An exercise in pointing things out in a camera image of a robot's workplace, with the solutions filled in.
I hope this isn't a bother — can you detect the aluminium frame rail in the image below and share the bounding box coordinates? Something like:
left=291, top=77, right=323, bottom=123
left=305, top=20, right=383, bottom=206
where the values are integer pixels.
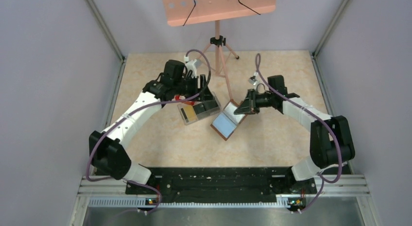
left=77, top=175, right=370, bottom=209

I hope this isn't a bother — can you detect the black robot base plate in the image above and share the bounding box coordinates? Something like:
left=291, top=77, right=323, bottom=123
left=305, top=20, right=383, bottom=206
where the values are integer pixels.
left=95, top=167, right=350, bottom=206

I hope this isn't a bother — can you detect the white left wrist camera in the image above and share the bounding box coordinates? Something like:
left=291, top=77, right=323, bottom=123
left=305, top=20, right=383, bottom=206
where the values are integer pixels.
left=184, top=56, right=202, bottom=77

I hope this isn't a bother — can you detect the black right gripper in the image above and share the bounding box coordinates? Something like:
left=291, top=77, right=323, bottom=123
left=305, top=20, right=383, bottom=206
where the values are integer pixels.
left=235, top=88, right=275, bottom=115

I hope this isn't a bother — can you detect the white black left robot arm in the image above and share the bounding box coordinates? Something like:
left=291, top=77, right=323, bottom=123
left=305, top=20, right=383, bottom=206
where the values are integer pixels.
left=89, top=57, right=214, bottom=194

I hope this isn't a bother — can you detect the brown leather card holder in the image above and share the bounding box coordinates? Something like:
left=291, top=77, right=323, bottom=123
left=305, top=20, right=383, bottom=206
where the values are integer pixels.
left=210, top=100, right=247, bottom=141

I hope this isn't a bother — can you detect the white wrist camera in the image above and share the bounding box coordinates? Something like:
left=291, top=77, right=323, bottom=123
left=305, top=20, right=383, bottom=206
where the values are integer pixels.
left=184, top=56, right=202, bottom=77
left=248, top=75, right=259, bottom=86

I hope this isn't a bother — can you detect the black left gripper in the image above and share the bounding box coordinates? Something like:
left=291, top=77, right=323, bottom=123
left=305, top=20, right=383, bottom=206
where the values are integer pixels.
left=174, top=74, right=215, bottom=102

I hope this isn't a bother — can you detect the pink music stand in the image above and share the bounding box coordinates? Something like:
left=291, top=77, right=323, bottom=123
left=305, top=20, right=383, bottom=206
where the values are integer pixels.
left=162, top=0, right=277, bottom=100

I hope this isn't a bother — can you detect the yellow card in box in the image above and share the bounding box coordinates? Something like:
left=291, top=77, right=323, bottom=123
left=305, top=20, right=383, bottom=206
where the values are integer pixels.
left=184, top=105, right=197, bottom=122

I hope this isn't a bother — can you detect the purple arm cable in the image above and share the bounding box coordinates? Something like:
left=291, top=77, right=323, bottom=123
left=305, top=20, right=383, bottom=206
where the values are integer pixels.
left=85, top=49, right=212, bottom=215
left=255, top=53, right=343, bottom=214

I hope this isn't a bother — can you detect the clear acrylic card box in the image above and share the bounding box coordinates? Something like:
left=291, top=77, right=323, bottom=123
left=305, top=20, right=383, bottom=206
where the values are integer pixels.
left=177, top=91, right=221, bottom=125

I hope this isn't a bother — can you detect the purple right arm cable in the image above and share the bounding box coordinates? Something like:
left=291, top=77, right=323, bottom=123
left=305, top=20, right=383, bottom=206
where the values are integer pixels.
left=255, top=53, right=343, bottom=214

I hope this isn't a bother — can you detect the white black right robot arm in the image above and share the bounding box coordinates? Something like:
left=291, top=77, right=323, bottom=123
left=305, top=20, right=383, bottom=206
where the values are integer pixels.
left=234, top=75, right=355, bottom=193

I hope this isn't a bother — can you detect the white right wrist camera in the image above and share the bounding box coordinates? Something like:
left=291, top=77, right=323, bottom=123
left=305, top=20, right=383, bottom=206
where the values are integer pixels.
left=248, top=75, right=259, bottom=86

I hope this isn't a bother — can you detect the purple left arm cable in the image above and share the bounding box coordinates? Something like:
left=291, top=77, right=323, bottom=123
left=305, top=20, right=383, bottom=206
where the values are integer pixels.
left=85, top=49, right=212, bottom=215

